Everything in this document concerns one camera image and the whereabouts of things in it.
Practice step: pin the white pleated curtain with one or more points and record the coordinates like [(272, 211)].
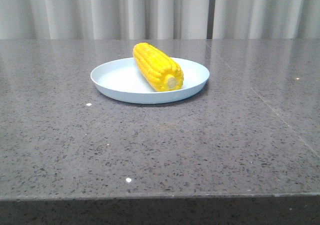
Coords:
[(159, 19)]

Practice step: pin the yellow corn cob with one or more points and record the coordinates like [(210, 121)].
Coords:
[(160, 70)]

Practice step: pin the light blue round plate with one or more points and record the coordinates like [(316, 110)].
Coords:
[(121, 80)]

